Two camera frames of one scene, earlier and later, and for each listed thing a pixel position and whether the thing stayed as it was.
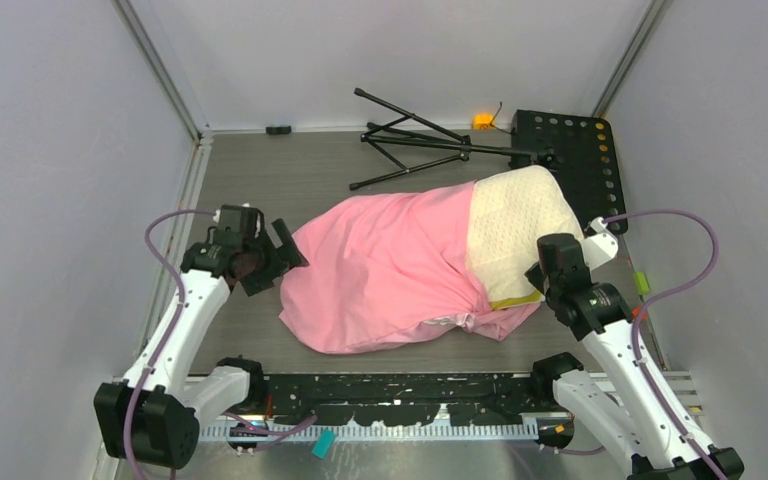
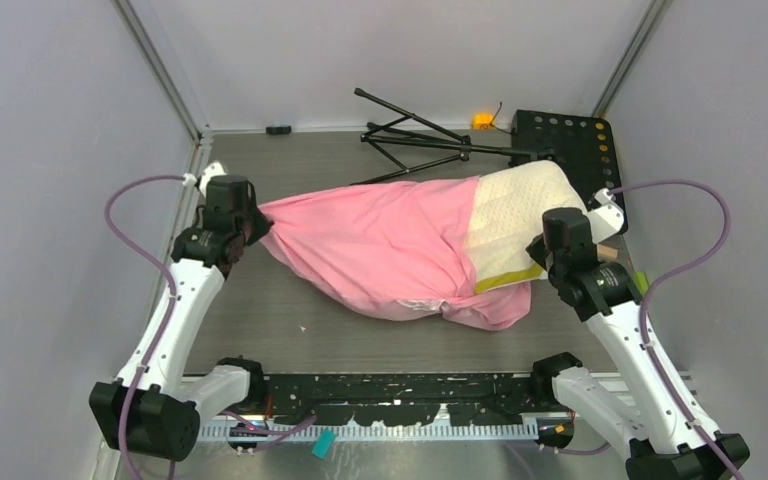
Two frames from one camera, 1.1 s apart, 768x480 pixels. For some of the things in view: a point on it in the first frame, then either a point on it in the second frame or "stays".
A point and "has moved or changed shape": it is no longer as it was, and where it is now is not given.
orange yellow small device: (483, 122) stays
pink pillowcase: (364, 271) has moved or changed shape
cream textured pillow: (508, 212) has moved or changed shape
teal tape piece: (323, 444) stays
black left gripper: (257, 282) to (262, 224)
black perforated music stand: (579, 149) stays
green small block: (642, 283) stays
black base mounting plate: (403, 398) stays
